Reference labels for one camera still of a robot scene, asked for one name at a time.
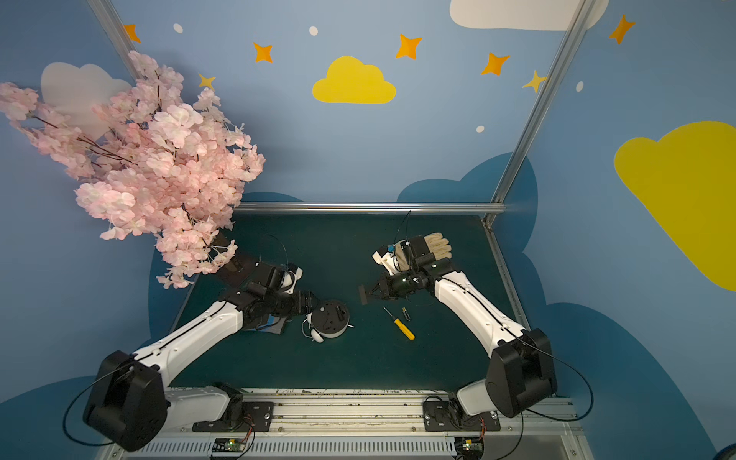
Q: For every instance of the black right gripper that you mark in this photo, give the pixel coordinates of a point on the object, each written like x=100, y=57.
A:
x=381, y=288

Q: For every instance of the white round alarm clock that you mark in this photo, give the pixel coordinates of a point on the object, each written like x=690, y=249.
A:
x=329, y=320

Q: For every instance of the yellow handled screwdriver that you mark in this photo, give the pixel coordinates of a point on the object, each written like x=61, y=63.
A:
x=400, y=325

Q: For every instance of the grey blue sock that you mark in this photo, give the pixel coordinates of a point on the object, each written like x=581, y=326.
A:
x=274, y=325

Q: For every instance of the aluminium corner post left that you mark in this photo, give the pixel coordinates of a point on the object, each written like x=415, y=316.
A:
x=113, y=26

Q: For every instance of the cream work glove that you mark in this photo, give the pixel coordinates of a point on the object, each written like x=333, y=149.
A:
x=421, y=250

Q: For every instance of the aluminium back rail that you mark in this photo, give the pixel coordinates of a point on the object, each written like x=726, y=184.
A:
x=299, y=208

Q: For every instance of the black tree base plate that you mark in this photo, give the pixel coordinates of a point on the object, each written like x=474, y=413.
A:
x=235, y=273

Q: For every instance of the controller circuit board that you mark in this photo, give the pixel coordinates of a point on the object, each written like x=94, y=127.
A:
x=468, y=448
x=227, y=448

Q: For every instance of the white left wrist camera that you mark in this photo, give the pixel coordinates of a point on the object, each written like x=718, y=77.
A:
x=292, y=276

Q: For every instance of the right controller circuit board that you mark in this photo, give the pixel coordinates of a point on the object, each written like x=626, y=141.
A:
x=468, y=448

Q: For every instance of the aluminium corner post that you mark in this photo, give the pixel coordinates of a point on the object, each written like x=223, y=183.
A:
x=560, y=64
x=113, y=26

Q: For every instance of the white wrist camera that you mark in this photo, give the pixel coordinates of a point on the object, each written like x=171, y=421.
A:
x=386, y=257
x=292, y=276

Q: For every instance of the aluminium corner post right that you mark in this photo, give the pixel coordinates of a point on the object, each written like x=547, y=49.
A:
x=560, y=64

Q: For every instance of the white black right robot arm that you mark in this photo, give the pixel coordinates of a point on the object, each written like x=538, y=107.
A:
x=521, y=372

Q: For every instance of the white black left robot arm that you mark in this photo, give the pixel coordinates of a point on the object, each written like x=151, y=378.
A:
x=131, y=401

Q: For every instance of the aluminium front mounting rail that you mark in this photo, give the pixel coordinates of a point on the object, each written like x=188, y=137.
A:
x=372, y=424

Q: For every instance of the left controller circuit board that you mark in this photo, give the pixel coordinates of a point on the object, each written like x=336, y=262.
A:
x=227, y=448

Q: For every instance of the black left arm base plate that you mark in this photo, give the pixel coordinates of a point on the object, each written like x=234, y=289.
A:
x=259, y=417

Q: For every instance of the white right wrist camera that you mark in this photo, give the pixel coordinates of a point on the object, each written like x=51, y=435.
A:
x=386, y=257

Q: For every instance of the pink cherry blossom tree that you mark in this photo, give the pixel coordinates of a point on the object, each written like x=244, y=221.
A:
x=163, y=167

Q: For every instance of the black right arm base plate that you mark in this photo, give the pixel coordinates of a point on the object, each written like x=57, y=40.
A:
x=444, y=415

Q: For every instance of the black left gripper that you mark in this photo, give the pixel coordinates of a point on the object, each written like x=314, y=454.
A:
x=302, y=301

